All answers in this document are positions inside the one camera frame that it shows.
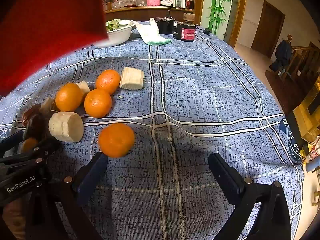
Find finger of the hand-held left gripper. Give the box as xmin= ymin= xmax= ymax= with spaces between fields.
xmin=14 ymin=139 xmax=62 ymax=170
xmin=0 ymin=129 xmax=25 ymax=153

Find white bowl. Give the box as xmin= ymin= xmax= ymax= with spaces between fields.
xmin=94 ymin=20 xmax=133 ymax=48

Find pale fibrous round chunk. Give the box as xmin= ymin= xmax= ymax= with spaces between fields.
xmin=48 ymin=112 xmax=84 ymax=142

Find clear plastic bag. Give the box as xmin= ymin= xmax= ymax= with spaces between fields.
xmin=111 ymin=0 xmax=137 ymax=9

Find pale fibrous square chunk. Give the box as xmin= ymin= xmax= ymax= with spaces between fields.
xmin=119 ymin=67 xmax=145 ymax=90

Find pile of boxes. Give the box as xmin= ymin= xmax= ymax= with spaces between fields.
xmin=300 ymin=135 xmax=320 ymax=173

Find red box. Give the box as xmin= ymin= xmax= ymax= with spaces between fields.
xmin=0 ymin=0 xmax=109 ymax=97

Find black cup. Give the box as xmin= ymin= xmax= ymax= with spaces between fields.
xmin=156 ymin=10 xmax=177 ymax=34

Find brown wooden door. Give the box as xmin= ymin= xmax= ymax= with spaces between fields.
xmin=251 ymin=0 xmax=286 ymax=59

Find wooden sideboard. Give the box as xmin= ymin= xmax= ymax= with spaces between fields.
xmin=102 ymin=5 xmax=200 ymax=28

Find blue plaid tablecloth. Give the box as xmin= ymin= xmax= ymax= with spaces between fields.
xmin=0 ymin=21 xmax=305 ymax=240

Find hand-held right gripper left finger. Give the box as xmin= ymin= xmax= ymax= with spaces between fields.
xmin=25 ymin=152 xmax=108 ymax=240

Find small orange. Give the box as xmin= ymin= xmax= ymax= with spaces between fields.
xmin=22 ymin=137 xmax=38 ymax=153

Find white cloth with green edge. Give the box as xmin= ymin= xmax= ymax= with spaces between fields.
xmin=130 ymin=18 xmax=172 ymax=46

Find small pale fibrous chunk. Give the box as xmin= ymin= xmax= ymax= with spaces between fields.
xmin=76 ymin=81 xmax=91 ymax=97

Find dark hanging jacket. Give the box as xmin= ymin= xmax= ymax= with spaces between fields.
xmin=269 ymin=39 xmax=292 ymax=72

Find dark jar with red label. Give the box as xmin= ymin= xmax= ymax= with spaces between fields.
xmin=174 ymin=12 xmax=198 ymax=42

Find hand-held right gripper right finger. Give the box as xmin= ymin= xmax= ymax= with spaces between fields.
xmin=208 ymin=153 xmax=292 ymax=240

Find green leafy vegetables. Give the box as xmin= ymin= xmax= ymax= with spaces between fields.
xmin=105 ymin=19 xmax=123 ymax=32

